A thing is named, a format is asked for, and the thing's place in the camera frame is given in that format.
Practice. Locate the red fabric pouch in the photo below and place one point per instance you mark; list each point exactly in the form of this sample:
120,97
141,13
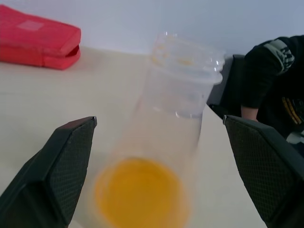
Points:
38,45

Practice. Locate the person in black jacket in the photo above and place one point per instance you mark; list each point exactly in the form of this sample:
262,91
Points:
273,83

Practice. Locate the clear plastic cup orange liquid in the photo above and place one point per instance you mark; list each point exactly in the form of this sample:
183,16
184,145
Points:
154,152

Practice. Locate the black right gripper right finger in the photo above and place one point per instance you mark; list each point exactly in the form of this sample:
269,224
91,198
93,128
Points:
268,171

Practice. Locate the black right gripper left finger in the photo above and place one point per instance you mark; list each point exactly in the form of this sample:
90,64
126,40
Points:
47,180

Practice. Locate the black chair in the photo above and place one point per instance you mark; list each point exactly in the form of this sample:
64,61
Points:
228,90

